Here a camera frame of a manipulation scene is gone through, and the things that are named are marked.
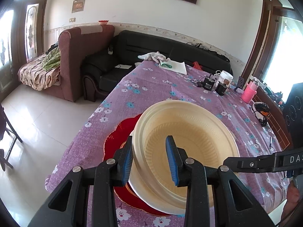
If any large red scalloped plate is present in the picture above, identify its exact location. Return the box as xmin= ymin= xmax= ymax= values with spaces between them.
xmin=103 ymin=114 xmax=169 ymax=217

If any person's right hand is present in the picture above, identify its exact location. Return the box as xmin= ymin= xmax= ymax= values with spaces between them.
xmin=279 ymin=181 xmax=301 ymax=226

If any black servo box right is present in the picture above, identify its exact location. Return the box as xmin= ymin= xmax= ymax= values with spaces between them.
xmin=215 ymin=82 xmax=227 ymax=96

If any white paper bag green logo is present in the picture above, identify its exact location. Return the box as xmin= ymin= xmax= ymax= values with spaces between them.
xmin=159 ymin=59 xmax=187 ymax=75

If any black perforated stand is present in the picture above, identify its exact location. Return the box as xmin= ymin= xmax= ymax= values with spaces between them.
xmin=234 ymin=76 xmax=244 ymax=92

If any maroon armchair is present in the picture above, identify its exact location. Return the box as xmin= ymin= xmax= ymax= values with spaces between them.
xmin=18 ymin=25 xmax=115 ymax=102

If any brown wooden cabinet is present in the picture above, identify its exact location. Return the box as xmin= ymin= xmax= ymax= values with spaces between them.
xmin=253 ymin=87 xmax=293 ymax=150

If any pink water bottle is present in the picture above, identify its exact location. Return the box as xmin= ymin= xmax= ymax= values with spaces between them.
xmin=241 ymin=77 xmax=259 ymax=103

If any purple floral tablecloth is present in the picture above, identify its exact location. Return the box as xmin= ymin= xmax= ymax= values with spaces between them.
xmin=45 ymin=60 xmax=294 ymax=227

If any white rag cloth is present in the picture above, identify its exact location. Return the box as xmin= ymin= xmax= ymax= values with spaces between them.
xmin=138 ymin=51 xmax=170 ymax=64

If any black servo box left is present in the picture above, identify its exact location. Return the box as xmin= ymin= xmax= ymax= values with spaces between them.
xmin=202 ymin=77 xmax=215 ymax=91

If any white foam bowl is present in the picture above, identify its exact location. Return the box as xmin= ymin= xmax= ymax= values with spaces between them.
xmin=127 ymin=167 xmax=214 ymax=216

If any black sofa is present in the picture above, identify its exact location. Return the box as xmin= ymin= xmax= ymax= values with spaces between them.
xmin=81 ymin=30 xmax=233 ymax=101

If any black servo box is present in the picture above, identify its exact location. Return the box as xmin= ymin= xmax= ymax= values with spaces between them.
xmin=202 ymin=77 xmax=215 ymax=91
xmin=215 ymin=82 xmax=227 ymax=96

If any white plastic jar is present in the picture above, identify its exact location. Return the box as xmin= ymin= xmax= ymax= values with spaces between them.
xmin=218 ymin=70 xmax=233 ymax=87

